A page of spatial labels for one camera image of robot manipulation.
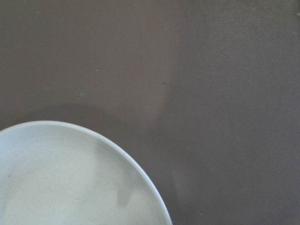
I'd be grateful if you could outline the white round plate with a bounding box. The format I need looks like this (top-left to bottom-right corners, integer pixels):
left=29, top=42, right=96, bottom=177
left=0, top=121, right=172, bottom=225

